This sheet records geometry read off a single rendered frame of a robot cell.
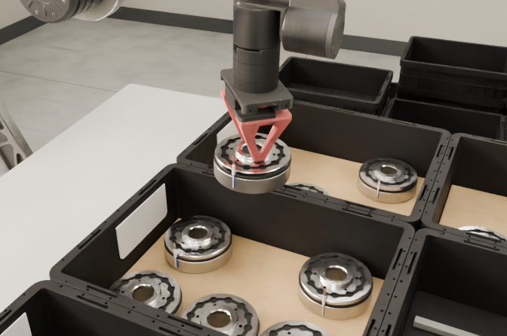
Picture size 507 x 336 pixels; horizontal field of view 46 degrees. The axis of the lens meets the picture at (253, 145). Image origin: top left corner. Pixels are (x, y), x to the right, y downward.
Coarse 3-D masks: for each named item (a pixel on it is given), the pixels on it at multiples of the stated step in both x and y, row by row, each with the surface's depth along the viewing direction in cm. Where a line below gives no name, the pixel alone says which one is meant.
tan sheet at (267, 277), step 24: (240, 240) 95; (144, 264) 90; (168, 264) 90; (240, 264) 90; (264, 264) 90; (288, 264) 90; (192, 288) 85; (216, 288) 85; (240, 288) 85; (264, 288) 85; (288, 288) 85; (264, 312) 81; (288, 312) 81
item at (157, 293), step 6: (138, 282) 81; (144, 282) 81; (150, 282) 81; (132, 288) 80; (138, 288) 81; (150, 288) 81; (156, 288) 80; (126, 294) 79; (132, 294) 80; (156, 294) 79; (150, 300) 78; (156, 300) 78
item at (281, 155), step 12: (228, 144) 81; (276, 144) 81; (216, 156) 78; (228, 156) 78; (276, 156) 78; (288, 156) 78; (228, 168) 76; (240, 168) 75; (252, 168) 76; (264, 168) 76; (276, 168) 76
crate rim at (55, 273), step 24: (168, 168) 94; (192, 168) 94; (144, 192) 89; (288, 192) 89; (120, 216) 84; (360, 216) 84; (96, 240) 79; (408, 240) 79; (96, 288) 71; (384, 288) 71; (144, 312) 68; (384, 312) 68
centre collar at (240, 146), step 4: (244, 140) 80; (256, 140) 80; (260, 140) 80; (240, 144) 79; (244, 144) 80; (256, 144) 80; (260, 144) 80; (236, 148) 78; (240, 148) 78; (260, 148) 80; (236, 152) 78; (240, 152) 78; (240, 156) 77; (244, 156) 77; (248, 156) 77; (268, 156) 78; (244, 160) 77; (248, 160) 77; (252, 160) 77
